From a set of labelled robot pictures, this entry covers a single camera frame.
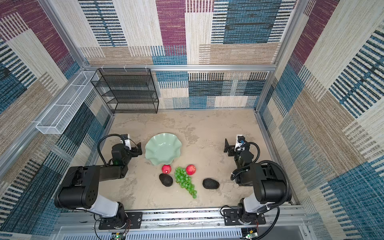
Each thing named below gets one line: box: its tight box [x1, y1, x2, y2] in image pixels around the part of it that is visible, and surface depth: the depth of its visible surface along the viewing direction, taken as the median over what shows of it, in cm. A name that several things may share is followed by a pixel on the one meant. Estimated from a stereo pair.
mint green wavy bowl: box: [145, 132, 182, 165], surface depth 98 cm
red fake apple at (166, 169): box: [161, 164, 172, 174], surface depth 88 cm
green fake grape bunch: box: [174, 166, 197, 199], surface depth 84 cm
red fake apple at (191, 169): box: [186, 164, 197, 176], surface depth 87 cm
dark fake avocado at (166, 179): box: [159, 173, 173, 187], surface depth 83 cm
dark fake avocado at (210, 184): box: [202, 178, 220, 190], surface depth 83 cm
